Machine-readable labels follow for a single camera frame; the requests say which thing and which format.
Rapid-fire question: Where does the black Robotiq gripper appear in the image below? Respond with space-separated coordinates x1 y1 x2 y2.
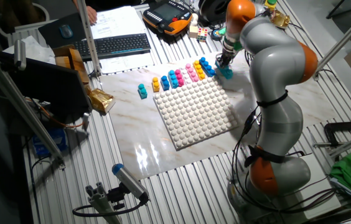
218 49 236 70

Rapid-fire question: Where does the teal four-stud block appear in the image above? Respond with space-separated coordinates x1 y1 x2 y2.
214 58 235 80

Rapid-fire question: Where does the blue computer mouse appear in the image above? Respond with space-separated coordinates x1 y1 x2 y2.
58 24 74 40

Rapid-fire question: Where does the person's bare hand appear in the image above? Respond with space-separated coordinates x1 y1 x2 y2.
85 5 98 26

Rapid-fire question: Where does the dark blue four-stud block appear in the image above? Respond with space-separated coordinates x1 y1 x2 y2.
199 56 217 78

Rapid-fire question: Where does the yellow four-stud block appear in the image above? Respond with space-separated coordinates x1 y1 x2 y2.
192 60 207 81

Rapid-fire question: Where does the pink four-stud block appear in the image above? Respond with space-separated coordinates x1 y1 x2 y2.
185 63 200 83

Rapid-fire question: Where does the Rubik's cube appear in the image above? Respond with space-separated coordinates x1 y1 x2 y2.
196 27 209 43

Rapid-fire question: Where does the white four-stud block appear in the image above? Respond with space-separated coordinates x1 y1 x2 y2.
180 67 193 85

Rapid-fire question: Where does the magenta three-stud block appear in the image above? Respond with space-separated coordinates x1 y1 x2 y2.
174 68 185 88

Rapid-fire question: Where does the white figure on wood block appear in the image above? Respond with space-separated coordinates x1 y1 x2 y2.
189 12 200 39

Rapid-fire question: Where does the light blue three-stud block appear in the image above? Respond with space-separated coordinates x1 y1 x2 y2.
167 69 180 90

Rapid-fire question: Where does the black round spool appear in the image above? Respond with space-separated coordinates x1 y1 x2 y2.
198 0 231 27

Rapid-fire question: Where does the white studded baseplate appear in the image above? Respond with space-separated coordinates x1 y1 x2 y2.
152 77 239 151

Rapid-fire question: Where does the dark blue two-stud block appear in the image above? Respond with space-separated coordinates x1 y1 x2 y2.
160 75 171 91

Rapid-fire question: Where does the yellow two-stud block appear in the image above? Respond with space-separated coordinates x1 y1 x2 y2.
151 77 161 93

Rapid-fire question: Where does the gold foil wrapped object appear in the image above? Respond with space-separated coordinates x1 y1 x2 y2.
271 9 291 29

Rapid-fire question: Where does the yellow green toy block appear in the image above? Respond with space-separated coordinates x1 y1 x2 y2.
263 0 278 12

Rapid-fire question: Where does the orange black teach pendant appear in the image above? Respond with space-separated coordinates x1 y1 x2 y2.
142 0 194 36

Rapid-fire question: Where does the teal two-stud block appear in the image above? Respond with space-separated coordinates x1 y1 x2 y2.
137 83 149 100

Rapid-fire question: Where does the marble pattern board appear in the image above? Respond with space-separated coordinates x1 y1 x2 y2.
99 51 341 181

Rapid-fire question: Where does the black computer keyboard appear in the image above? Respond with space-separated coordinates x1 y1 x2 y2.
72 32 152 62

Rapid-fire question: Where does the white printed paper sheet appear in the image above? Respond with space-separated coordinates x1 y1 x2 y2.
87 5 149 40

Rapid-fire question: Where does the gold foil bag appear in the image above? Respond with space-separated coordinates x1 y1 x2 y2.
87 88 116 114

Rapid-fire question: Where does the black clamp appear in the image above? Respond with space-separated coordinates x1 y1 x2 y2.
323 120 351 147

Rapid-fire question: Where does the brown cardboard box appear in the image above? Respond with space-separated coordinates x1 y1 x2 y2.
52 44 91 85

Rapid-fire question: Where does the black mouse pad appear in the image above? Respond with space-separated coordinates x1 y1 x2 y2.
37 12 87 49

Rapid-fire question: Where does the black monitor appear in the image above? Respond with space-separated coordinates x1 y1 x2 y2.
0 49 93 125

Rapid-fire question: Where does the blue box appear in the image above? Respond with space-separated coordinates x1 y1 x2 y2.
31 128 68 158

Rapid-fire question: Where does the white crumpled paper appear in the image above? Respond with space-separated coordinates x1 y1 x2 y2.
2 35 57 65

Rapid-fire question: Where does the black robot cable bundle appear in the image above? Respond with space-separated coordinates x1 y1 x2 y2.
230 49 340 215

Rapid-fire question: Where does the upright aluminium profile post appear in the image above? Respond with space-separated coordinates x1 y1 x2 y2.
76 0 103 78

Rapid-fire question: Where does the silver depth camera blue end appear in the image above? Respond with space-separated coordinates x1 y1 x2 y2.
111 162 151 203

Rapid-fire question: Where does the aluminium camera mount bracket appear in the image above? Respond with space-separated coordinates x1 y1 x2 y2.
85 181 126 224

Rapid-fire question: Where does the black camera cable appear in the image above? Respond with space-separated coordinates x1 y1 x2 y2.
72 198 149 218

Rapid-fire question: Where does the chair with white frame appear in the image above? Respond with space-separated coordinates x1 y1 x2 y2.
0 0 51 35

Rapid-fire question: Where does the grey camera on pole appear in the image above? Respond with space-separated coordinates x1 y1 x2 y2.
13 39 27 72

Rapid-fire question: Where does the slanted aluminium frame bar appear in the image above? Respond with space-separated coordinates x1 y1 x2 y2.
0 42 67 170

